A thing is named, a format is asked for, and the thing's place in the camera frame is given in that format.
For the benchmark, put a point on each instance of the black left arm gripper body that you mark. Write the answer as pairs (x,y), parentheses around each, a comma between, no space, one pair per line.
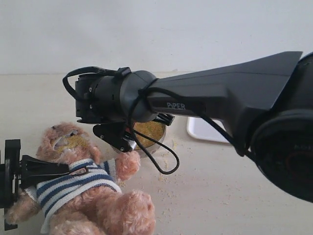
(10,174)

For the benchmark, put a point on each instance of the tan teddy bear striped shirt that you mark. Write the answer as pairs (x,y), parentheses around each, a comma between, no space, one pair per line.
(89,200)

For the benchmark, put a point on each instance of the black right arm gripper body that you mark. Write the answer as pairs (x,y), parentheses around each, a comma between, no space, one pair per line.
(161,118)

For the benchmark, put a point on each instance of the white rectangular plastic tray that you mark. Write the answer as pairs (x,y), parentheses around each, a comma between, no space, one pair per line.
(199,129)

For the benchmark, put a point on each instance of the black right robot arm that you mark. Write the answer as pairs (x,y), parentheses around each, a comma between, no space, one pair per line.
(265,106)

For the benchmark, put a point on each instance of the steel bowl of yellow grain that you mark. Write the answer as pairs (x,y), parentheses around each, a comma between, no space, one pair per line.
(153,130)

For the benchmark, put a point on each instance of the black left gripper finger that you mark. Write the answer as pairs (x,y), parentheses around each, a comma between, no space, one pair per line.
(34,171)

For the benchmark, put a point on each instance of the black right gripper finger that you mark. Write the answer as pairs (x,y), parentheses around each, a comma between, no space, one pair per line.
(115,134)

